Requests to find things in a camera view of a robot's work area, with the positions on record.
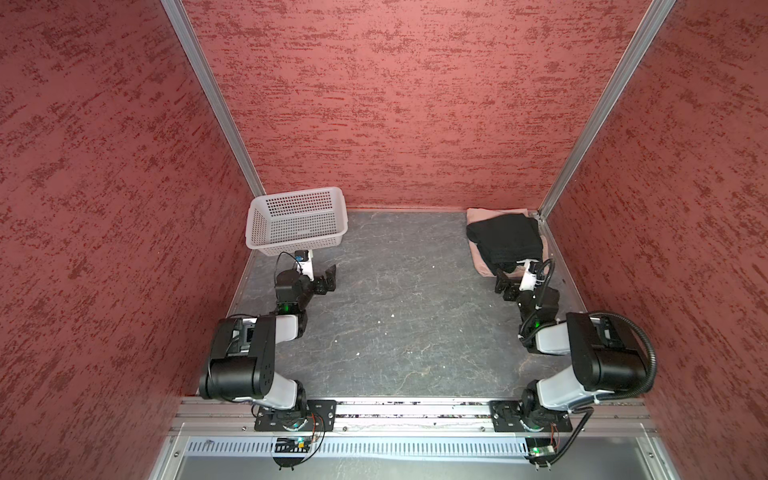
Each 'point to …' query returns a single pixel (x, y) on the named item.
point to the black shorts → (507, 240)
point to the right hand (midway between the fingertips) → (509, 273)
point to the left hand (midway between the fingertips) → (321, 269)
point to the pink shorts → (482, 214)
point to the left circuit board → (292, 445)
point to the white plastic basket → (296, 221)
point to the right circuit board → (540, 448)
